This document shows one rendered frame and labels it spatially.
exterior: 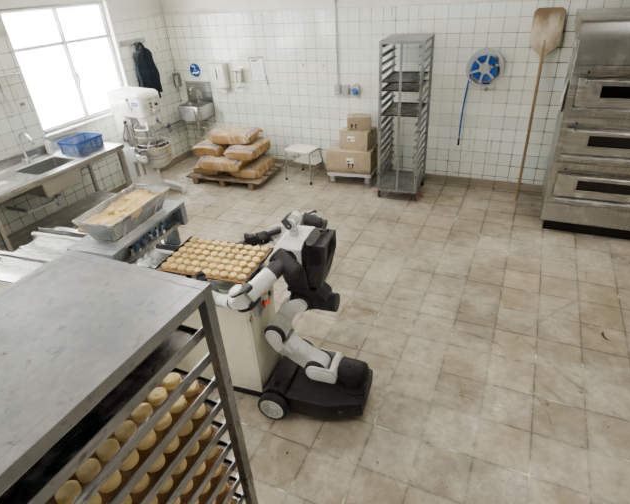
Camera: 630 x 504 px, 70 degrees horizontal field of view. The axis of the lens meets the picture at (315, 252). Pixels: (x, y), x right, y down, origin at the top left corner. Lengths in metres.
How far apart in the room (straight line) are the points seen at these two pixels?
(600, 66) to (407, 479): 3.73
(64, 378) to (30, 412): 0.08
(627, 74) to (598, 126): 0.46
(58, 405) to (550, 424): 2.86
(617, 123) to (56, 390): 4.75
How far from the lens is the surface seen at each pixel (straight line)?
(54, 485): 1.02
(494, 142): 6.09
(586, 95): 4.89
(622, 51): 4.88
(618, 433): 3.42
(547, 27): 5.78
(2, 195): 5.12
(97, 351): 1.01
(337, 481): 2.85
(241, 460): 1.55
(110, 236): 2.86
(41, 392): 0.98
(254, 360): 2.97
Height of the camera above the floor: 2.42
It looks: 31 degrees down
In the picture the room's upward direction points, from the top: 4 degrees counter-clockwise
